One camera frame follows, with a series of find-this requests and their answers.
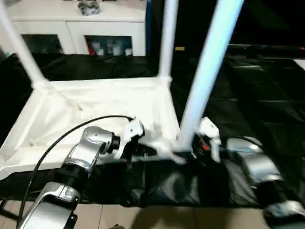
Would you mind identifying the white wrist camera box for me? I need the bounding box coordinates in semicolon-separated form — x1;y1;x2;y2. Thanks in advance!
116;118;146;160
199;117;222;163

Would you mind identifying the black television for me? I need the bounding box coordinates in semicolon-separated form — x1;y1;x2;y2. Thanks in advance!
227;44;305;59

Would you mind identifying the black bundle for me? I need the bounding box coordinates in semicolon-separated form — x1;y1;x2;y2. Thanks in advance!
77;0;101;15

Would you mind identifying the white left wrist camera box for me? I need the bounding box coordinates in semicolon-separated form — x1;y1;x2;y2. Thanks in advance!
116;118;146;160

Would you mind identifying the black glossy mat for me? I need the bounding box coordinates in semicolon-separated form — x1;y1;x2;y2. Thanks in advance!
0;52;305;208

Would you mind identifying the white glass-door cabinet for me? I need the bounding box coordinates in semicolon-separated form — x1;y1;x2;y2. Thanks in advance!
0;0;146;57

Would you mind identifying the white plastic table leg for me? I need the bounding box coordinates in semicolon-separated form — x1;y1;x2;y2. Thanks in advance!
0;0;50;88
178;0;245;153
158;0;179;83

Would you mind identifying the black metal table frame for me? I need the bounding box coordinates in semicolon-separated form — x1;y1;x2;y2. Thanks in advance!
0;198;20;221

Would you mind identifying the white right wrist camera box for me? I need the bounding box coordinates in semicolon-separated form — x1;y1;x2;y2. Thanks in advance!
199;117;222;163

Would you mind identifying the white plastic table top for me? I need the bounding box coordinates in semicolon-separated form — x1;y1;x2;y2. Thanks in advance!
0;77;189;181

